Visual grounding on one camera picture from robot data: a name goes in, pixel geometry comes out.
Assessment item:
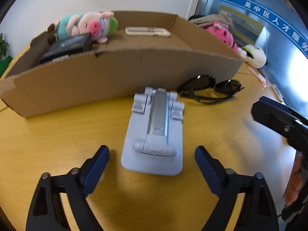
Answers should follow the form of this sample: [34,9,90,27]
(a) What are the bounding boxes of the light blue phone stand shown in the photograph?
[121,87,185,176]

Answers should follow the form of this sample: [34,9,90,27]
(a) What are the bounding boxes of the white clear phone case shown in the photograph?
[125,27,171,38]

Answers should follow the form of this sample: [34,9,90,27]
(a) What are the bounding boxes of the black product box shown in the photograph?
[39,33,92,64]

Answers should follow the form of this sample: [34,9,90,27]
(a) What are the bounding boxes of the pig plush teal shirt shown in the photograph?
[47,11,119,44]

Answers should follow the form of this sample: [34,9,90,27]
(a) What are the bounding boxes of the person right hand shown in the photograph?
[285,154,303,206]

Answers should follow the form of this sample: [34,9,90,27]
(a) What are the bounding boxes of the pink pen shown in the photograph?
[247,65,268,88]

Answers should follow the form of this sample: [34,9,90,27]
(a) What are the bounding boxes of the white panda plush toy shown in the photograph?
[238,44,267,69]

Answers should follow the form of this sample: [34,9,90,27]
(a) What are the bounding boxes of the black sunglasses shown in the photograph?
[177,74,244,104]

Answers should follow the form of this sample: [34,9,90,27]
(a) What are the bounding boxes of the pink plush toy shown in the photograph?
[205,21,239,54]

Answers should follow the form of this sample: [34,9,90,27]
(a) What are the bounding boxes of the beige folded cloth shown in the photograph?
[188,12,234,31]

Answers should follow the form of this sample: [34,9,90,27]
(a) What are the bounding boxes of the brown cardboard box tray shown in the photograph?
[1,11,243,118]

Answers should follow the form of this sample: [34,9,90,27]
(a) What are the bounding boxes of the green cloth covered shelf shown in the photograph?
[0,56,13,77]

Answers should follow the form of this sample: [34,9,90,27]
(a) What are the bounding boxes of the potted green plant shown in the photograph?
[0,33,9,57]

